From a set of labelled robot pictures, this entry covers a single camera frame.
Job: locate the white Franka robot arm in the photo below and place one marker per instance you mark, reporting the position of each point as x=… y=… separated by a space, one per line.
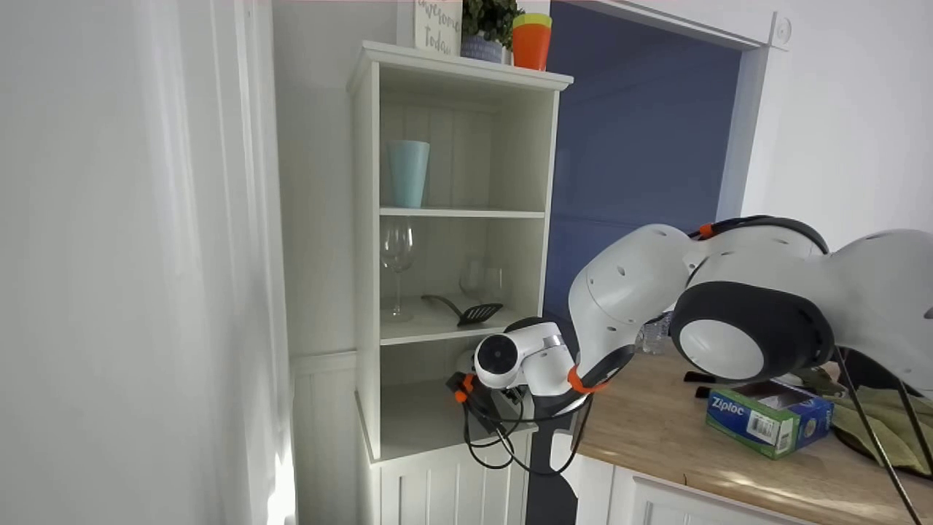
x=778 y=293

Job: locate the white open shelf unit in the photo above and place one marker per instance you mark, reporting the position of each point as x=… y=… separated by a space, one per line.
x=367 y=243

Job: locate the white counter cabinet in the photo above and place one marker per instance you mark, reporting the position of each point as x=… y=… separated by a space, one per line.
x=642 y=500

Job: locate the clear glass tumbler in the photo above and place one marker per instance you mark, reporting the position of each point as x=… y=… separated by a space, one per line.
x=482 y=281

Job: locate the black spatula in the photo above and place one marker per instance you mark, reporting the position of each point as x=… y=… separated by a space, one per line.
x=477 y=312

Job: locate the clear wine glass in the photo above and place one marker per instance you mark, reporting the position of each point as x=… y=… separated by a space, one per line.
x=399 y=250

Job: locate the teal plastic cup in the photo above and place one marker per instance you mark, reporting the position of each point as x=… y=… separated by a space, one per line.
x=409 y=175

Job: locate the orange plastic cup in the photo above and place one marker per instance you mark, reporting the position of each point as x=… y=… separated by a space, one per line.
x=531 y=45

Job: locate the white panelled door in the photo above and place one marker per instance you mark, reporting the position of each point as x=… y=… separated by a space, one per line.
x=438 y=490

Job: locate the potted green plant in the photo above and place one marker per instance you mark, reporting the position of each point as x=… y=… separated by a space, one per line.
x=486 y=24

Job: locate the white framed sign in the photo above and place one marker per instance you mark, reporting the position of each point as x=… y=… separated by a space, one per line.
x=435 y=24

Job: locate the black tongs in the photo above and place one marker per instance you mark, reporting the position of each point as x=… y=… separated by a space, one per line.
x=700 y=377

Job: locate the green blue Ziploc box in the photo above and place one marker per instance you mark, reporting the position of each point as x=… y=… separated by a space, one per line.
x=767 y=417

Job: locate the green checkered cloth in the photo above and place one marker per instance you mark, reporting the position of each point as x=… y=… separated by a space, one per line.
x=891 y=422

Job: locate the black camera stand pole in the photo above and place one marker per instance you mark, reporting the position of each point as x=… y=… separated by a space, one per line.
x=550 y=495

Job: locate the white door frame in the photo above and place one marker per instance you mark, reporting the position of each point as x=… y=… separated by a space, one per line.
x=760 y=96

